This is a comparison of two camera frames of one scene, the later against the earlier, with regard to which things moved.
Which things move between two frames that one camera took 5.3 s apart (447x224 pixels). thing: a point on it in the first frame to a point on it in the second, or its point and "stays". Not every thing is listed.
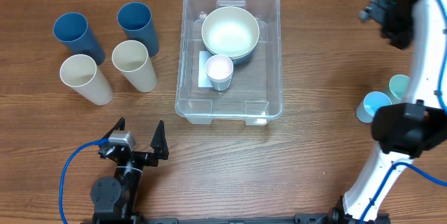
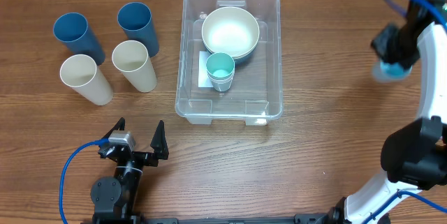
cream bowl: [231, 31] stays
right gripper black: [376, 9] to [380, 42]
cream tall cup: [80, 72] stays
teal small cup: [399, 88] to [220, 65]
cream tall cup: [131, 58] stays
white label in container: [204, 80] stays
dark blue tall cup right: [135, 19] stays
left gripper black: [159, 146] stays
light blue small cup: [372, 101] to [390, 73]
